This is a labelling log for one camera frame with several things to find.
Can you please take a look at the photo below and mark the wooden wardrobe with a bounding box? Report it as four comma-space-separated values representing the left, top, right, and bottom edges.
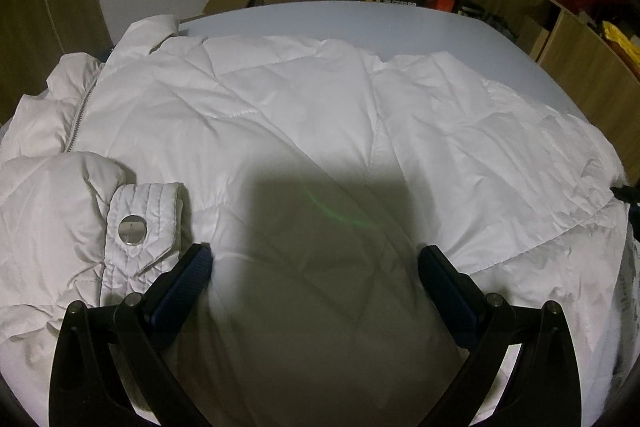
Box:
0, 0, 115, 125

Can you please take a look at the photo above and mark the bed with pale blue sheet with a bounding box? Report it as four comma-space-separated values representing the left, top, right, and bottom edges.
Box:
0, 0, 640, 427

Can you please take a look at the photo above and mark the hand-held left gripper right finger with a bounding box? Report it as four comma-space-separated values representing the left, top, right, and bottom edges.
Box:
416, 245, 583, 427

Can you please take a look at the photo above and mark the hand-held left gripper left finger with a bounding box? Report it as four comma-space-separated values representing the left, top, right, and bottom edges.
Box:
47, 243, 215, 427

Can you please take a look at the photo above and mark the white puffer jacket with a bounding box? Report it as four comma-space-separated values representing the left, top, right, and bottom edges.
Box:
0, 14, 632, 427

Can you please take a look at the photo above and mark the yellow bag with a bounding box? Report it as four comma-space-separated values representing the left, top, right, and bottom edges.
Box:
600, 20, 640, 74

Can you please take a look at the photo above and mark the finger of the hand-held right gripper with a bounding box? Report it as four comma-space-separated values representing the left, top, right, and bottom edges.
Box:
610, 185, 640, 211

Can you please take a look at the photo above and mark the low wooden shelf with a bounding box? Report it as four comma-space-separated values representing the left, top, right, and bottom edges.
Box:
529, 0, 640, 144

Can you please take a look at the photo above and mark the dark clutter heap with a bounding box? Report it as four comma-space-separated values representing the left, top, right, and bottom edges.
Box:
454, 0, 517, 38

